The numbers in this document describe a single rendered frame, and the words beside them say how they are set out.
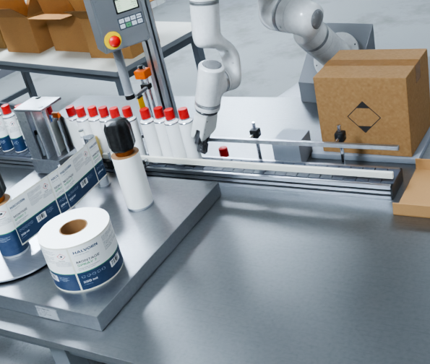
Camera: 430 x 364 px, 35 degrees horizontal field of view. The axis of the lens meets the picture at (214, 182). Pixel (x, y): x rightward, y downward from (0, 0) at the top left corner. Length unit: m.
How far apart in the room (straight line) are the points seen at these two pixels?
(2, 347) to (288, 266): 1.48
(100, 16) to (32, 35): 2.34
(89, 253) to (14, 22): 3.08
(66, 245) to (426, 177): 1.08
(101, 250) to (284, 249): 0.50
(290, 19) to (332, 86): 0.30
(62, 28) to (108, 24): 2.14
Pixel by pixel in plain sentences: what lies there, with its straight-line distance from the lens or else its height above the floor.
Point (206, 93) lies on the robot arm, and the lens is 2.14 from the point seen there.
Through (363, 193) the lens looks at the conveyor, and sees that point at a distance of 2.07.
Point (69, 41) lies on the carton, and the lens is 4.46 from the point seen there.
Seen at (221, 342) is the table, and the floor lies 0.83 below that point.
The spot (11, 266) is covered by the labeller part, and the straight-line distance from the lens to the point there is 2.09.
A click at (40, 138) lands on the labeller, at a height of 1.03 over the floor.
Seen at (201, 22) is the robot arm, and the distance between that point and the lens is 2.08.
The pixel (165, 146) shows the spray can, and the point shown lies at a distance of 2.37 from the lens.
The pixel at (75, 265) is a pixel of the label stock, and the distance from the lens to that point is 1.83.
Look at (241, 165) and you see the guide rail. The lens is 2.21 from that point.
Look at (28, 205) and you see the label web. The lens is 2.10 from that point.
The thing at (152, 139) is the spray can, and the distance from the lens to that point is 2.37.
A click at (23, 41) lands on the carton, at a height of 0.86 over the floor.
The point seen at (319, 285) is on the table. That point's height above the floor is 0.83.
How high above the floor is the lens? 1.92
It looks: 28 degrees down
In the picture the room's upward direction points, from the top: 13 degrees counter-clockwise
